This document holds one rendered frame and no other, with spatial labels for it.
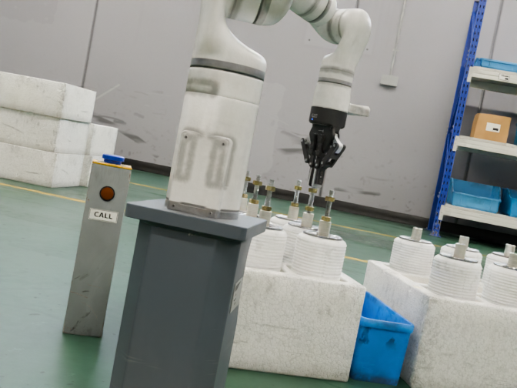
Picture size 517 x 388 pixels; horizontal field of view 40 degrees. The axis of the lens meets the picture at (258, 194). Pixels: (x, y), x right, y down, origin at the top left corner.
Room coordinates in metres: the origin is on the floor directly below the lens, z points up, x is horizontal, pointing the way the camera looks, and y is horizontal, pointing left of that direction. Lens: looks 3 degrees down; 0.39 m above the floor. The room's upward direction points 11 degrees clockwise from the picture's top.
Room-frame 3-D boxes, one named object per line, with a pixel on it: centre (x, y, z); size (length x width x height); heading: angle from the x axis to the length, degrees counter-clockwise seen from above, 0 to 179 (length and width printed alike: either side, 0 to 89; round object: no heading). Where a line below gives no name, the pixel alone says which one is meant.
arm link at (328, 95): (1.47, -0.13, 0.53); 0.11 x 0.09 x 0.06; 122
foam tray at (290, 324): (1.44, 0.01, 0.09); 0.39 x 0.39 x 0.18; 13
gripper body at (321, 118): (1.46, -0.11, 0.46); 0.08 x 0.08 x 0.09
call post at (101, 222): (1.30, 0.27, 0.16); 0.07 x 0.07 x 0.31; 13
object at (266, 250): (1.32, -0.02, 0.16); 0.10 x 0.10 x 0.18
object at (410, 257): (1.65, -0.38, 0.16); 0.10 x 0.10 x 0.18
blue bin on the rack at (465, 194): (5.68, -1.68, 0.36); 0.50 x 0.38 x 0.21; 171
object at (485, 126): (5.61, -1.68, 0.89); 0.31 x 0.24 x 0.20; 170
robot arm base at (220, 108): (0.88, 0.07, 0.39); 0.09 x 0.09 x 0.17; 80
